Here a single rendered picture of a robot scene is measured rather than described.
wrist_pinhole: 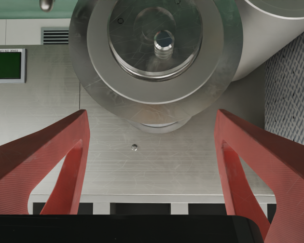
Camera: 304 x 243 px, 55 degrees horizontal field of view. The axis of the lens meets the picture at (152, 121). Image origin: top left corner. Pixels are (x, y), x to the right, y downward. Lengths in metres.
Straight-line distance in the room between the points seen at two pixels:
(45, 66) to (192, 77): 0.43
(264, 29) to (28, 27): 3.19
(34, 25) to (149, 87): 3.17
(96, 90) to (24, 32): 3.17
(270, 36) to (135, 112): 0.16
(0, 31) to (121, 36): 3.31
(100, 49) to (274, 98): 0.30
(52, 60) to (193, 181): 0.37
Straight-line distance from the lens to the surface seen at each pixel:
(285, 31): 0.31
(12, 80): 0.65
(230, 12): 0.27
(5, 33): 3.49
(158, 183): 0.58
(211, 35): 0.26
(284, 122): 0.44
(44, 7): 0.66
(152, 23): 0.24
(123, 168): 0.58
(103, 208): 0.60
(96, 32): 0.26
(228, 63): 0.26
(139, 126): 0.50
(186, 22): 0.24
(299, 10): 0.29
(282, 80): 0.46
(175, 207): 0.59
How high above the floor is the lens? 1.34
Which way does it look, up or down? 4 degrees down
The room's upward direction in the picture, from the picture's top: 180 degrees clockwise
